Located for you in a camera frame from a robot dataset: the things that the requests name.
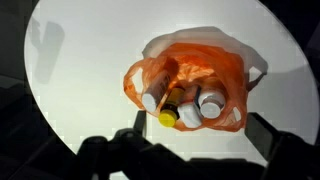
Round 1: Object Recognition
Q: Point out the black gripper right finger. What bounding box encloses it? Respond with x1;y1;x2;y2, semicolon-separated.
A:
244;111;284;161

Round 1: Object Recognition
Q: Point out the slim white bottle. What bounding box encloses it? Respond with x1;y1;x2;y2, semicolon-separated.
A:
176;84;203;129

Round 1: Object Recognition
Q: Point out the dark bottle with yellow cap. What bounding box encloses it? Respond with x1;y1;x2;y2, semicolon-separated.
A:
158;85;186;128

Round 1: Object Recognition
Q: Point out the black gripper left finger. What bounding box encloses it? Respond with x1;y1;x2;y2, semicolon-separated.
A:
132;109;148;138

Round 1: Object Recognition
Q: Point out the orange plastic bag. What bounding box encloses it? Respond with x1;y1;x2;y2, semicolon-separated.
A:
123;42;249;133

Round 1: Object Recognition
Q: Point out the round white-capped bottle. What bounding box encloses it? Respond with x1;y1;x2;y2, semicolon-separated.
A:
197;87;227;120

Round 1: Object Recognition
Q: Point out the tall white-capped labelled bottle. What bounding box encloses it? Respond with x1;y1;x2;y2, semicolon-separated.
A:
141;58;179;114

